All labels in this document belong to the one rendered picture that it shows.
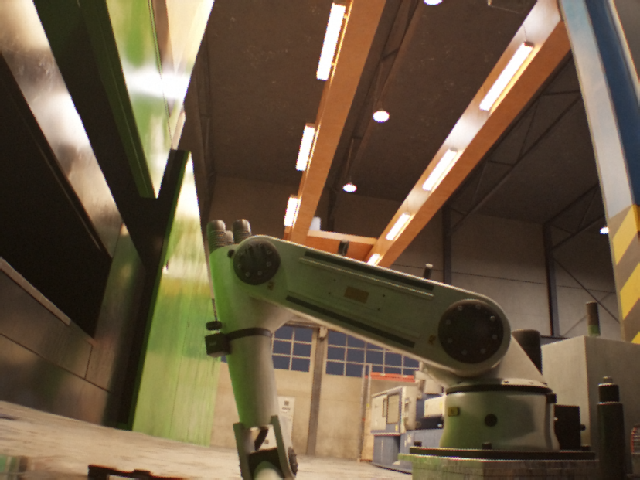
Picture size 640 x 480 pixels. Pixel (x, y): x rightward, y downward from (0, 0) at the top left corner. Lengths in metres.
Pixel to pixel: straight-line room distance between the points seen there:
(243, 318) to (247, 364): 0.17
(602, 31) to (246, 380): 3.40
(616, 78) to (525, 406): 2.64
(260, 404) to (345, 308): 0.48
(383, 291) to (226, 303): 0.62
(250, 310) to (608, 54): 3.04
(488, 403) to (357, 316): 0.51
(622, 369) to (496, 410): 0.80
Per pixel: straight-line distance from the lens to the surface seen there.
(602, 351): 2.23
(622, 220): 3.28
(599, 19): 4.18
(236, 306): 1.92
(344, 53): 7.55
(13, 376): 0.86
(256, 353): 1.88
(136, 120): 1.13
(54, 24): 1.12
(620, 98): 3.69
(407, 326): 1.66
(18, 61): 0.75
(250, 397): 1.85
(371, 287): 1.70
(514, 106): 8.63
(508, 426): 1.67
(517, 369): 1.81
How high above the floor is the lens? 0.63
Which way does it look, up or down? 22 degrees up
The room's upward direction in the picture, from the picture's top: 6 degrees clockwise
